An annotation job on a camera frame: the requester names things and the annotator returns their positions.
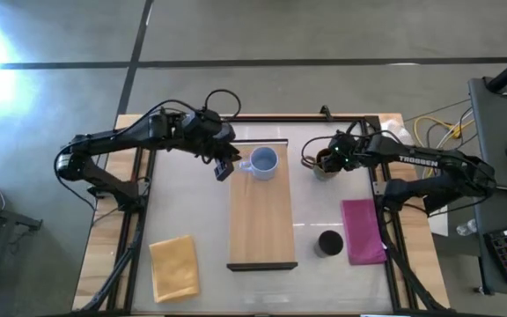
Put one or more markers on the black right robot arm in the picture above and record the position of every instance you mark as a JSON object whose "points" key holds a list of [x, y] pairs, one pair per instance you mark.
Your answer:
{"points": [[438, 169]]}

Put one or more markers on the large white mug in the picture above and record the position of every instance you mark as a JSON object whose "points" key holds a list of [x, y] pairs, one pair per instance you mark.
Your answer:
{"points": [[263, 163]]}

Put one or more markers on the wooden shelf board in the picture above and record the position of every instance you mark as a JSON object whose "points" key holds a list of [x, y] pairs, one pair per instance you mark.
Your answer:
{"points": [[261, 211]]}

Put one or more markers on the clear plastic bag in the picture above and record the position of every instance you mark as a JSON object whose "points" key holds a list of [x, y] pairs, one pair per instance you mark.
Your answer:
{"points": [[398, 132]]}

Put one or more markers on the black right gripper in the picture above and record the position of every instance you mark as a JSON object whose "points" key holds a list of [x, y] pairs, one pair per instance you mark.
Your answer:
{"points": [[346, 153]]}

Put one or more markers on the black aluminium table frame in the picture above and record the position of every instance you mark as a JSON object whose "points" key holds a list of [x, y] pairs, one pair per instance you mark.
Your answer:
{"points": [[145, 220]]}

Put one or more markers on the small black cup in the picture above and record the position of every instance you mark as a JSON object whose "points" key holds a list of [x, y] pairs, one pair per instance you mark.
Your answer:
{"points": [[329, 243]]}

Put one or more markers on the brown mug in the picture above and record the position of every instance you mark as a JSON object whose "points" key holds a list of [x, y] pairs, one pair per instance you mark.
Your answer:
{"points": [[321, 172]]}

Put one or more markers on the dark grey side desk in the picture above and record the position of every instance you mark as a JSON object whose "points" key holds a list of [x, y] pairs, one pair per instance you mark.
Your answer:
{"points": [[495, 132]]}

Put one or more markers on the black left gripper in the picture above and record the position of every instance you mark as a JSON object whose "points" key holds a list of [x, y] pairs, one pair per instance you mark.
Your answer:
{"points": [[215, 132]]}

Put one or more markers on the magenta cloth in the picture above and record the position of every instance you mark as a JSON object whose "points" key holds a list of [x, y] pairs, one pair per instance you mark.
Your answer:
{"points": [[362, 232]]}

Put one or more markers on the black clamp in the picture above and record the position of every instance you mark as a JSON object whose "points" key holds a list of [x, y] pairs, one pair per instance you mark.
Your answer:
{"points": [[325, 112]]}

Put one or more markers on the white paper sheet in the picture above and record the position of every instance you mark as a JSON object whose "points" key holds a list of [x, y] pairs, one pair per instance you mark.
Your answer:
{"points": [[439, 223]]}

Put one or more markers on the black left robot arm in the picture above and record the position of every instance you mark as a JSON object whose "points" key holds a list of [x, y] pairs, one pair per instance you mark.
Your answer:
{"points": [[104, 140]]}

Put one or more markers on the yellow cloth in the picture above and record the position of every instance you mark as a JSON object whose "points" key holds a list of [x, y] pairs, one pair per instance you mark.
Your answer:
{"points": [[174, 268]]}

